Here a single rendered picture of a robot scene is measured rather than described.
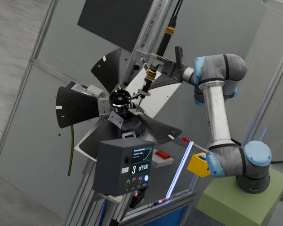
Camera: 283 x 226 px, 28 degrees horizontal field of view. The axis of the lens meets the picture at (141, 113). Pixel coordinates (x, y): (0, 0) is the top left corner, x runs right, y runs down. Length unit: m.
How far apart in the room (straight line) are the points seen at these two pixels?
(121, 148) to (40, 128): 2.17
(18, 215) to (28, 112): 0.76
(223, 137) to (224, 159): 0.10
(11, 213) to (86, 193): 0.96
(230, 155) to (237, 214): 0.27
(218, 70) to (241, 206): 0.60
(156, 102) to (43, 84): 1.18
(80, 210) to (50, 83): 1.19
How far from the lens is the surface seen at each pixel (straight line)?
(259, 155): 2.39
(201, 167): 3.07
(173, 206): 3.00
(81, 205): 3.30
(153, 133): 2.84
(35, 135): 4.23
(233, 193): 2.54
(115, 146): 2.08
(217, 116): 2.42
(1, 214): 4.06
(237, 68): 2.49
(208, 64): 2.47
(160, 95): 3.28
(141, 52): 3.49
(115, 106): 2.93
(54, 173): 4.16
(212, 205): 2.53
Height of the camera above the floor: 1.85
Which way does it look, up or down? 13 degrees down
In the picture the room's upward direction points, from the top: 23 degrees clockwise
